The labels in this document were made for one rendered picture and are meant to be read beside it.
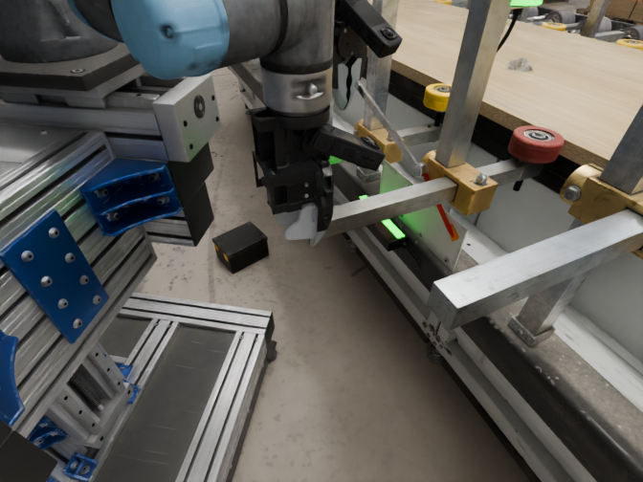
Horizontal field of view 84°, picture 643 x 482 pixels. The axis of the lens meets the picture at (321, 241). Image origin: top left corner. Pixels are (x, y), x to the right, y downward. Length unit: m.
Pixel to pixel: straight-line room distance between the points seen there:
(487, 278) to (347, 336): 1.13
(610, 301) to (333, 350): 0.88
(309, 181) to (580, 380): 0.46
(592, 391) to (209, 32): 0.62
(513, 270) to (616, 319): 0.50
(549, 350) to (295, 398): 0.86
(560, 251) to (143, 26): 0.37
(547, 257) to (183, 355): 1.03
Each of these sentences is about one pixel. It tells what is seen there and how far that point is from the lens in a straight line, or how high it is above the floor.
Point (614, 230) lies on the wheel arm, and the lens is 0.44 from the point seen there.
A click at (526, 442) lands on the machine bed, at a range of 1.20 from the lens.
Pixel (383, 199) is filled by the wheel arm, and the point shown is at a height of 0.86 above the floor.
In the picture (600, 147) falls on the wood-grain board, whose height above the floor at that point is 0.90.
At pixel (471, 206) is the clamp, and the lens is 0.62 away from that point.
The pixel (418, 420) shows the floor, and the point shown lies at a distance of 1.31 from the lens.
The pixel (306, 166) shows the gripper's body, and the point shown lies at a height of 0.96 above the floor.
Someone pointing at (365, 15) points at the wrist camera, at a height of 1.07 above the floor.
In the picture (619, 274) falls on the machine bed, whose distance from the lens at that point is 0.79.
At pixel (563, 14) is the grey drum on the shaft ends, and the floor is 0.84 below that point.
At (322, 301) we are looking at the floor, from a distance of 1.52.
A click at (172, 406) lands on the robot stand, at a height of 0.21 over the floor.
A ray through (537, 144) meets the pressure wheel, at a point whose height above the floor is 0.91.
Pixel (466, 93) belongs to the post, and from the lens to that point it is 0.60.
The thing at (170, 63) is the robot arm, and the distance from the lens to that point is 0.30.
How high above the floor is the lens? 1.18
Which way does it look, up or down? 41 degrees down
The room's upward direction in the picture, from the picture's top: straight up
